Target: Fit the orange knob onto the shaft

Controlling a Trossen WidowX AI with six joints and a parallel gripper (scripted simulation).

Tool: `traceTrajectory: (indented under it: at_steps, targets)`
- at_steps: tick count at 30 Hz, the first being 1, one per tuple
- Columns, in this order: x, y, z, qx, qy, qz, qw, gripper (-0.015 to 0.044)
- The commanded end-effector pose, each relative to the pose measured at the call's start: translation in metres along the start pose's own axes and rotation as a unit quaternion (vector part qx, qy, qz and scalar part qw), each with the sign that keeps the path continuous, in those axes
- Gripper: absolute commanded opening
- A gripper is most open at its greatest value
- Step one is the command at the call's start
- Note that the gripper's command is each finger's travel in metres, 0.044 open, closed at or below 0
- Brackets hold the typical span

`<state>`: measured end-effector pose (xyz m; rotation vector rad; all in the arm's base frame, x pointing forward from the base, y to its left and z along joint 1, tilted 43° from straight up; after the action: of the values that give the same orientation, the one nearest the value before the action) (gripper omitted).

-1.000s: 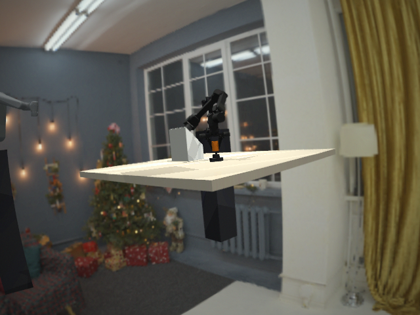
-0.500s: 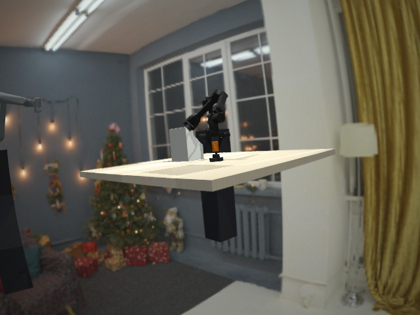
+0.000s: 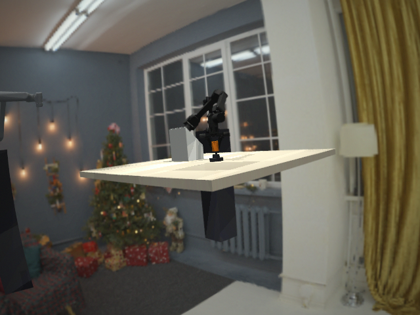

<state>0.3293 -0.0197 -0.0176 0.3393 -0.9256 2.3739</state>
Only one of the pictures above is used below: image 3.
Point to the orange knob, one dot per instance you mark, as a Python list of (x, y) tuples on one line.
[(215, 146)]

